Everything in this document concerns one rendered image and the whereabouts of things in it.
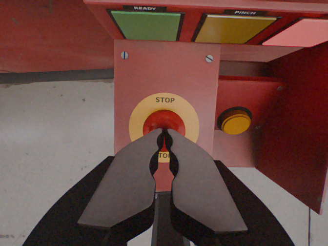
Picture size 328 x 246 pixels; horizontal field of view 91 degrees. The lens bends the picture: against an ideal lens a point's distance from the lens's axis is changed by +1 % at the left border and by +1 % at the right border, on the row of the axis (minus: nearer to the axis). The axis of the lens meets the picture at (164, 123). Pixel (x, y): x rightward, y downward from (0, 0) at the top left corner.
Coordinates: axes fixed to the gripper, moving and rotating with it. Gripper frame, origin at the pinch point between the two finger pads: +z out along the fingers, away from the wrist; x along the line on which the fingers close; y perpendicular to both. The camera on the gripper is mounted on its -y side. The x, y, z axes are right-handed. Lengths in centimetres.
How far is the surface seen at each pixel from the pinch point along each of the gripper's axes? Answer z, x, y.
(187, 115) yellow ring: 3.9, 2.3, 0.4
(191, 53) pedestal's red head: 6.1, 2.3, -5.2
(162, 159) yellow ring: 2.2, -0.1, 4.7
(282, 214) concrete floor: 54, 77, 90
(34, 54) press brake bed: 32.8, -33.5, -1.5
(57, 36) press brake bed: 24.0, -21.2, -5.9
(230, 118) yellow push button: 8.2, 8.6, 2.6
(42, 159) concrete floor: 64, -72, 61
